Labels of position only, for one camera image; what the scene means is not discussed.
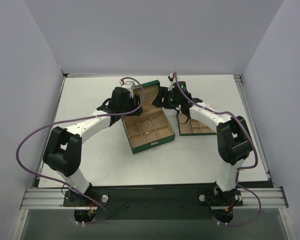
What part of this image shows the green jewelry box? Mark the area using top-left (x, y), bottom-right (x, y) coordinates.
top-left (121, 80), bottom-right (175, 154)

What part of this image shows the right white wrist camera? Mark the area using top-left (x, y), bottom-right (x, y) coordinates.
top-left (167, 72), bottom-right (179, 91)

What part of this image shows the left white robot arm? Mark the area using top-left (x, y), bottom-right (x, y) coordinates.
top-left (43, 81), bottom-right (143, 206)

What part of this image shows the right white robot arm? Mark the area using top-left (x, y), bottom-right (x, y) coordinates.
top-left (152, 81), bottom-right (253, 192)

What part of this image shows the silver pearl bangle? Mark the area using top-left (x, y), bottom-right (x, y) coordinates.
top-left (143, 131), bottom-right (158, 142)
top-left (139, 120), bottom-right (153, 132)

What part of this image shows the purple cable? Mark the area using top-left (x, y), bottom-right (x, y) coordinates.
top-left (172, 71), bottom-right (263, 227)
top-left (16, 76), bottom-right (145, 225)

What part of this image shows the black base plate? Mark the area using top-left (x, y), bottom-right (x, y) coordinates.
top-left (63, 183), bottom-right (243, 223)

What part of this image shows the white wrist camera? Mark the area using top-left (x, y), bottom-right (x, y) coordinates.
top-left (167, 72), bottom-right (179, 91)
top-left (119, 79), bottom-right (136, 98)

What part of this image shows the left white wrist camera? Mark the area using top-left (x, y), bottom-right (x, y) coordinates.
top-left (119, 79), bottom-right (136, 98)

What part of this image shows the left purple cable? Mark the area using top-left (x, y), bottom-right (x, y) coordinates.
top-left (16, 76), bottom-right (145, 225)

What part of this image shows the aluminium frame rail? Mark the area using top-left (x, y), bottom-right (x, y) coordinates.
top-left (19, 74), bottom-right (290, 211)

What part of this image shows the green tray with compartments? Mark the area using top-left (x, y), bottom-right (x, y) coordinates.
top-left (176, 113), bottom-right (216, 137)

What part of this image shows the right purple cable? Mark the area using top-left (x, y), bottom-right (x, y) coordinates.
top-left (172, 71), bottom-right (263, 227)

